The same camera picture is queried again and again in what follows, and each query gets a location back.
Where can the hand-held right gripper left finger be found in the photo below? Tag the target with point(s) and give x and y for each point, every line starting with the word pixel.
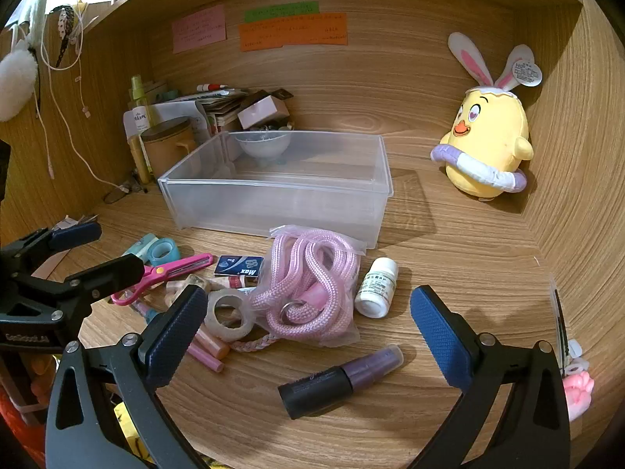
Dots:
pixel 176 334

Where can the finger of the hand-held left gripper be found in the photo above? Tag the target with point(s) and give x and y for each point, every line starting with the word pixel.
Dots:
pixel 73 235
pixel 114 272

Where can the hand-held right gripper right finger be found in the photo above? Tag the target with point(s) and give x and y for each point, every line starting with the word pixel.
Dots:
pixel 439 337

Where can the peach pink tube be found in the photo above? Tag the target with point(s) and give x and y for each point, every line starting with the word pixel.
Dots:
pixel 215 344

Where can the pink scissors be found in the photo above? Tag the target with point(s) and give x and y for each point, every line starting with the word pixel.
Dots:
pixel 168 269

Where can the white pill bottle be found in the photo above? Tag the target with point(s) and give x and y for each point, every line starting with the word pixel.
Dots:
pixel 376 288

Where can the purple black spray bottle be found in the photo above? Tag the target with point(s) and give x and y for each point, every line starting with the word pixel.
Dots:
pixel 322 385

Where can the clear plastic storage bin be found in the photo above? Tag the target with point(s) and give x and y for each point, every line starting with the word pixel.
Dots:
pixel 273 205

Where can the blue white packet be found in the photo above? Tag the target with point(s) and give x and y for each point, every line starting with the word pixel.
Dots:
pixel 68 223

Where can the long pink tube teal band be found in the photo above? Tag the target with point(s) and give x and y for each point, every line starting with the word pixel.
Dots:
pixel 207 357

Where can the clear tape roll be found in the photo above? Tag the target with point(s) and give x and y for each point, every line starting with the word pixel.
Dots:
pixel 229 330

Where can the teal tape roll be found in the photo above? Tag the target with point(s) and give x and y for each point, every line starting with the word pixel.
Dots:
pixel 164 253

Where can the beige hair clip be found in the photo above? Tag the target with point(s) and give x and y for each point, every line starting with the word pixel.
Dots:
pixel 195 283

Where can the small blue box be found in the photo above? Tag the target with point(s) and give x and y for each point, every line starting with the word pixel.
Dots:
pixel 240 266

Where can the yellow cloth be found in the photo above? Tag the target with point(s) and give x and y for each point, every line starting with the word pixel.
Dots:
pixel 129 430

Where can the orange cloth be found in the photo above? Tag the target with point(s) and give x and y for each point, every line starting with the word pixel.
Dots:
pixel 19 425

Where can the brown lidded pot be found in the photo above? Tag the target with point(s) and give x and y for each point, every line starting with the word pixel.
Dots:
pixel 166 149

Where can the white labelled bottle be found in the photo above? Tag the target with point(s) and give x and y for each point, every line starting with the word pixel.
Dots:
pixel 136 121

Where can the white plastic clip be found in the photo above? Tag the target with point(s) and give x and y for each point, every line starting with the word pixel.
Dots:
pixel 576 359

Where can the pink plush toy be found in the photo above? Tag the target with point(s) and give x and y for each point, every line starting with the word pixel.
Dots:
pixel 577 393

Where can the green spray bottle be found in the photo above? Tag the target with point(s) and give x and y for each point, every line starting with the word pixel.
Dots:
pixel 138 93

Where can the white fluffy toy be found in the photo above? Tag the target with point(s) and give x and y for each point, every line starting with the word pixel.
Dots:
pixel 17 83

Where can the white curved paper sheet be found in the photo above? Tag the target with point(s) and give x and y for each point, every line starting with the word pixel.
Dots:
pixel 195 115

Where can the white bowl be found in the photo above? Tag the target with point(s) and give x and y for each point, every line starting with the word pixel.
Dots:
pixel 263 145

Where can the stack of books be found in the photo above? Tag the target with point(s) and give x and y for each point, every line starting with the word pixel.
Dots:
pixel 219 105

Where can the yellow chick plush toy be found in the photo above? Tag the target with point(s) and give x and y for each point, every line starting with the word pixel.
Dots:
pixel 488 141

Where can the red white marker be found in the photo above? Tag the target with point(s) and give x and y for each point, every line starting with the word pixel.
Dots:
pixel 212 87

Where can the polka dot headband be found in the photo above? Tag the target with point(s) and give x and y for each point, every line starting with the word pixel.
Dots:
pixel 64 22

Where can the small pink box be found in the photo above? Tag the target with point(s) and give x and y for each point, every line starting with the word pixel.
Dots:
pixel 261 110

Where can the pink sticky note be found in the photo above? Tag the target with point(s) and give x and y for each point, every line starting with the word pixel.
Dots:
pixel 199 29

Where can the orange sticky note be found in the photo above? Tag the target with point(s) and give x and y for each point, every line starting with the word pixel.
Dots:
pixel 293 32

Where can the green sticky note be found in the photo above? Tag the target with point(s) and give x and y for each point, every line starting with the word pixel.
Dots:
pixel 281 11

